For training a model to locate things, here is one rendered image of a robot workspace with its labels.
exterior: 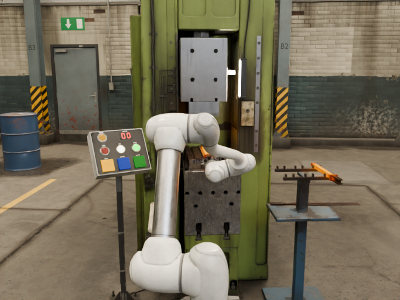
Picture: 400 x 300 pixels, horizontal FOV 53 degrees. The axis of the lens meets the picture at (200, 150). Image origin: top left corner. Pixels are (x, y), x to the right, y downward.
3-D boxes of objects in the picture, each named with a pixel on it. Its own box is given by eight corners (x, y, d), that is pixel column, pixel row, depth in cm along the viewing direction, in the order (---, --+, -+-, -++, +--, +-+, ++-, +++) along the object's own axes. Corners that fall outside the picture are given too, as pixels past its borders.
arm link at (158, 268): (179, 295, 152) (123, 291, 154) (185, 292, 167) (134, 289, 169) (190, 107, 173) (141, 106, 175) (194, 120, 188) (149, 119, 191)
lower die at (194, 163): (218, 168, 268) (218, 156, 266) (188, 169, 266) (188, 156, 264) (211, 155, 309) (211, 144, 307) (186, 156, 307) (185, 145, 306)
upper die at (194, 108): (219, 116, 261) (219, 101, 259) (188, 116, 259) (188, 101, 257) (211, 109, 302) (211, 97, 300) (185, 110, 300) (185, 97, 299)
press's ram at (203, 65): (239, 101, 260) (240, 38, 253) (180, 102, 257) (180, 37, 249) (229, 97, 301) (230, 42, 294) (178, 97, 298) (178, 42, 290)
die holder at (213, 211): (240, 233, 272) (241, 170, 263) (184, 236, 269) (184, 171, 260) (227, 206, 326) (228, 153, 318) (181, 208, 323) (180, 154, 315)
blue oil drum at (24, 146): (31, 171, 631) (26, 116, 614) (-4, 171, 636) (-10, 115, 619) (48, 163, 689) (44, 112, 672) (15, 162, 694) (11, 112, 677)
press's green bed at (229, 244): (238, 296, 281) (239, 233, 272) (185, 298, 278) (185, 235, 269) (226, 259, 335) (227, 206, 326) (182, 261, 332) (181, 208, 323)
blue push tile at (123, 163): (131, 169, 242) (128, 156, 244) (119, 170, 238) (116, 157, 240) (130, 169, 243) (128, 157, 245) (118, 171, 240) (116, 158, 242)
